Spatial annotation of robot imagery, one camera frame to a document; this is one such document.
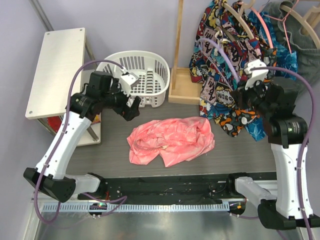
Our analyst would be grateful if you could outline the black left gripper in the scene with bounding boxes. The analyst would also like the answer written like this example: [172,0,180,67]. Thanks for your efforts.
[100,78,140,121]

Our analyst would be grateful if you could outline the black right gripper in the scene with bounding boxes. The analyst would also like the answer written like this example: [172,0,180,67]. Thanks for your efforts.
[230,75,274,118]

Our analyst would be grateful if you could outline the pink patterned shorts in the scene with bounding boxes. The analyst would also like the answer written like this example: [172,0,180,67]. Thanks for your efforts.
[127,116,215,168]

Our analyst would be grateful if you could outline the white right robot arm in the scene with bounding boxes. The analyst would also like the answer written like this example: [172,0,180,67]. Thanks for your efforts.
[225,77,320,230]

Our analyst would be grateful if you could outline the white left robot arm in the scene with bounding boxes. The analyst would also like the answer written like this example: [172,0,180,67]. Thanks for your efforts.
[23,71,141,203]

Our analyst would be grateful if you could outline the black orange camo shorts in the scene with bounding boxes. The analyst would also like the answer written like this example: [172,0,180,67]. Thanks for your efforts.
[214,1,278,138]

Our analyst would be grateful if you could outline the comic print shorts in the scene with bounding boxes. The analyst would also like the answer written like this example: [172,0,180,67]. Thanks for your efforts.
[188,0,263,125]

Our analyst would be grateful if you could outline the blue patterned shorts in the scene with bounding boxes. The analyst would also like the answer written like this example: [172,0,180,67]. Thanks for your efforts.
[245,11,298,141]

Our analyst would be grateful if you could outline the pink plastic hanger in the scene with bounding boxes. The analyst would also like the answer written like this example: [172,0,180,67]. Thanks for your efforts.
[250,7,274,49]

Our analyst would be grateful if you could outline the grey green shorts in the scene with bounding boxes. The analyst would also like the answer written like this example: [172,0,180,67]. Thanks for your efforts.
[261,1,320,86]

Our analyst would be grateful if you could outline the beige wooden hanger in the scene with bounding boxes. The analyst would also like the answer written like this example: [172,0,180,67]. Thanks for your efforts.
[218,0,259,40]
[280,0,320,49]

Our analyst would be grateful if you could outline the beige wooden hanger far right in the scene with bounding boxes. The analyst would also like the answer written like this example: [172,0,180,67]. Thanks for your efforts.
[280,0,320,49]

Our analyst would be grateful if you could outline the white plastic laundry basket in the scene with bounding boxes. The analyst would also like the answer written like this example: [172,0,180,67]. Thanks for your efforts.
[105,50,171,108]

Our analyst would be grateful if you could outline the wooden clothes rack stand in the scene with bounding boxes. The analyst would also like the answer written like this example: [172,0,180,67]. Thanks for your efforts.
[168,0,204,105]

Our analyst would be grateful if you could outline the red book stack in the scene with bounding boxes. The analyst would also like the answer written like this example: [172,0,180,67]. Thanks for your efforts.
[47,115,101,133]

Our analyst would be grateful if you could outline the white side shelf table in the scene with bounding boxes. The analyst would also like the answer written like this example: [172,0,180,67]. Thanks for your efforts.
[25,27,86,135]

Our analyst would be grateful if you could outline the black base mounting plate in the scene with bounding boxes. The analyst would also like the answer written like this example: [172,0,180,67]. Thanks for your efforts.
[90,173,248,205]

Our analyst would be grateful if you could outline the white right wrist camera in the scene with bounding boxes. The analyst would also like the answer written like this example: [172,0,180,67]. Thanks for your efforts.
[244,59,269,91]

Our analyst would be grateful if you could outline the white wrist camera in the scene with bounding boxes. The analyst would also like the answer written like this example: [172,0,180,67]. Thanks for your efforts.
[119,73,139,97]
[244,59,269,91]

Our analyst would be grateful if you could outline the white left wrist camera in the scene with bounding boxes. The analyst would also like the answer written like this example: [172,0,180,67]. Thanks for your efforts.
[119,73,139,97]

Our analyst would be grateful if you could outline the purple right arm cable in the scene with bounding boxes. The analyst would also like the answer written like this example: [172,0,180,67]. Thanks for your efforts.
[228,66,316,240]

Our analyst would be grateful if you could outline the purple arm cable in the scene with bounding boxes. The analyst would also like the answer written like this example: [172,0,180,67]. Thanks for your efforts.
[33,59,128,224]
[228,66,316,240]

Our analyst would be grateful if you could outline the thin pink wire hanger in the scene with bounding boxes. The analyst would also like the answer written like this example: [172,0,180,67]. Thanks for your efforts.
[262,0,299,53]

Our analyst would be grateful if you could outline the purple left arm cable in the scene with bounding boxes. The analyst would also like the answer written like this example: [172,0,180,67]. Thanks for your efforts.
[33,59,128,224]

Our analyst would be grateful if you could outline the slotted white cable duct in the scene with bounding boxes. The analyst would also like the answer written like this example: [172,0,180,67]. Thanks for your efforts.
[41,202,230,213]

